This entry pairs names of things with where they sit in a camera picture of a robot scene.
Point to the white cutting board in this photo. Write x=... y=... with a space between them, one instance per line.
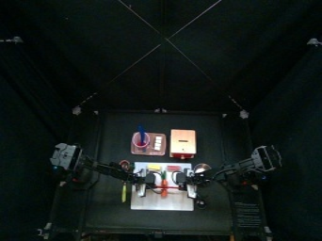
x=163 y=204

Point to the small white block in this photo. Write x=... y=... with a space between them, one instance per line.
x=156 y=147
x=157 y=142
x=157 y=137

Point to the silver metal bowl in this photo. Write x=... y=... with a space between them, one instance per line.
x=201 y=167

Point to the white text label sticker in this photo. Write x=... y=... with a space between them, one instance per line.
x=247 y=216

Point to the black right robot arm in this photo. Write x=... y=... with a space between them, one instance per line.
x=233 y=166

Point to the pink wooden tray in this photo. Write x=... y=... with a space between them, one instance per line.
x=156 y=151

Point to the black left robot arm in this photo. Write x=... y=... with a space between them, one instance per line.
x=104 y=169

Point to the red plastic cup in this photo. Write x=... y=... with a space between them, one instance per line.
x=140 y=142

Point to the yellow and white sponge block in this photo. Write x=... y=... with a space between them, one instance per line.
x=153 y=167

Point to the grey metal frame clamp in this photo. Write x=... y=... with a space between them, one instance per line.
x=16 y=39
x=312 y=41
x=160 y=110
x=243 y=113
x=76 y=109

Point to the yellow-green toy peeler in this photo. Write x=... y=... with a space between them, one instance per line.
x=124 y=194

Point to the red and white toy block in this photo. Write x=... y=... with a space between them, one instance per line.
x=172 y=168

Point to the small orange-red bowl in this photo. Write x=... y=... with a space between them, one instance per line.
x=124 y=163

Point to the wooden box with red drawer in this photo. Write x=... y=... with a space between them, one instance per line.
x=181 y=141

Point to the blue toy utensil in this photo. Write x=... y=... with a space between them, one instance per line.
x=141 y=133

